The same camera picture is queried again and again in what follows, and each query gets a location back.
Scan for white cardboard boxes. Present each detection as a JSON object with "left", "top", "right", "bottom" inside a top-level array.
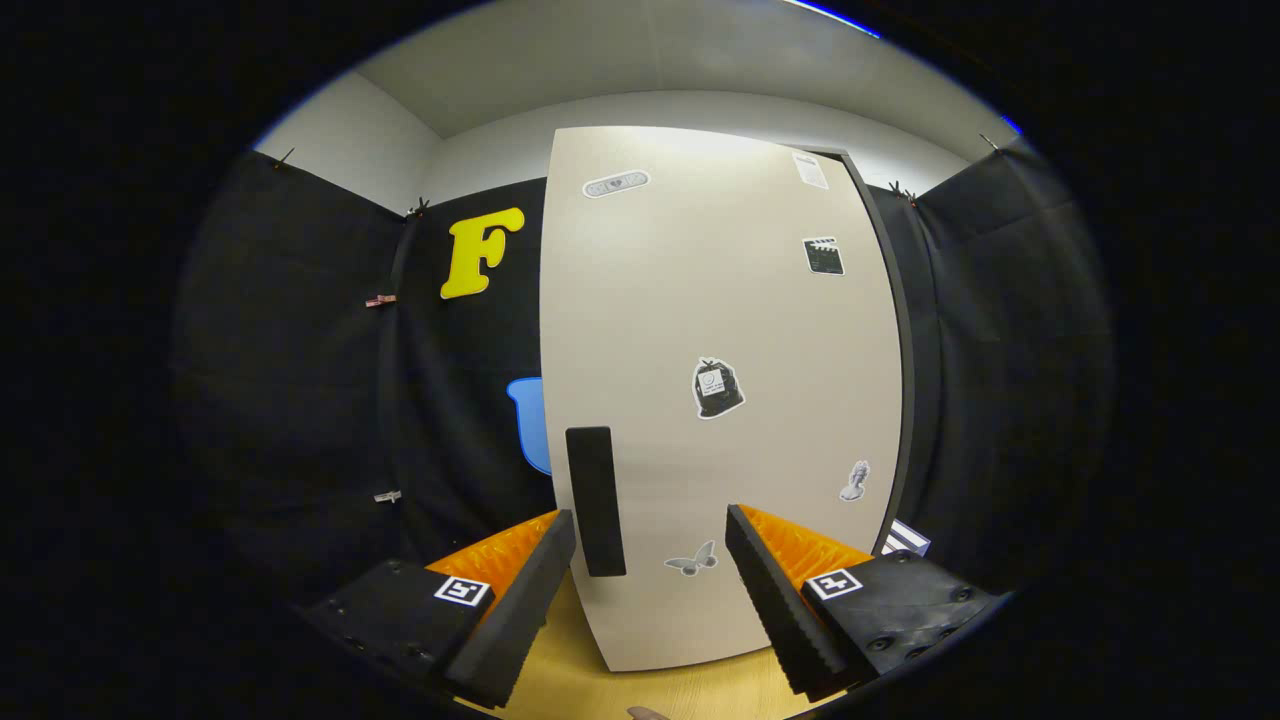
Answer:
[{"left": 880, "top": 518, "right": 932, "bottom": 557}]

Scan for black backdrop cloth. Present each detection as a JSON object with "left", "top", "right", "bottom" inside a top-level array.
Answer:
[{"left": 175, "top": 140, "right": 1113, "bottom": 621}]

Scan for beige shoe cabinet door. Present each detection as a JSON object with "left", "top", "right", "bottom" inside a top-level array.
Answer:
[{"left": 540, "top": 126, "right": 906, "bottom": 673}]

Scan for black door handle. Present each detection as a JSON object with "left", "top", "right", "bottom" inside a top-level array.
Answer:
[{"left": 565, "top": 426, "right": 628, "bottom": 578}]

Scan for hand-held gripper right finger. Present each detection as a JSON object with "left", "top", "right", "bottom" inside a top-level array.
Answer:
[{"left": 725, "top": 504, "right": 1004, "bottom": 701}]

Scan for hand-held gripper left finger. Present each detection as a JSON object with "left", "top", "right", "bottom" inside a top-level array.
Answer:
[{"left": 300, "top": 509, "right": 578, "bottom": 709}]

